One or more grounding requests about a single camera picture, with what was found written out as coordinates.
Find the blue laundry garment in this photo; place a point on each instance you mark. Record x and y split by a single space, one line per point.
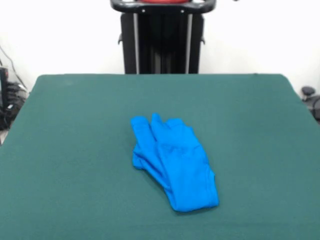
180 162

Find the dark green table cloth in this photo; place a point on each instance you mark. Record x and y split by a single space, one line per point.
75 150

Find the grey chair base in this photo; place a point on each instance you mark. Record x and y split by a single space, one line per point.
308 91

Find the black equipment pile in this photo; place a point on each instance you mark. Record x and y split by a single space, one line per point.
5 100

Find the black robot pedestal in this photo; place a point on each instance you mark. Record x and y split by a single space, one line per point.
162 45

